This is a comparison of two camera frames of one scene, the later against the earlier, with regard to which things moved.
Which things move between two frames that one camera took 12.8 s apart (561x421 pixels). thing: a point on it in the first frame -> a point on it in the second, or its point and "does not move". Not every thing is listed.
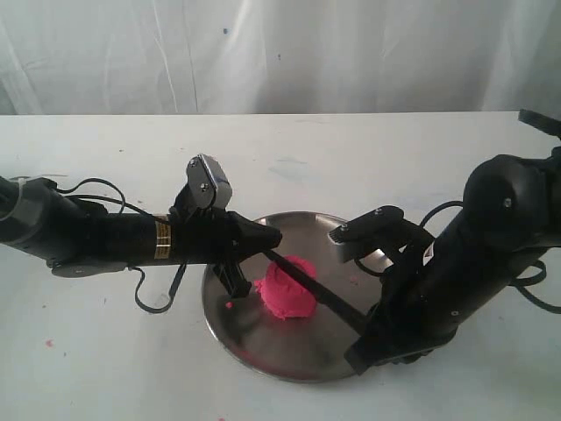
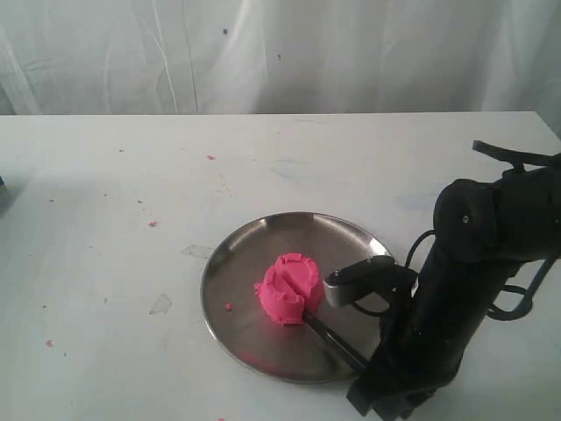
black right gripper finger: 371,349 -> 389,398
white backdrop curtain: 102,57 does not move
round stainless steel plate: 309,348 does not move
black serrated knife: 349,310 -> 357,356
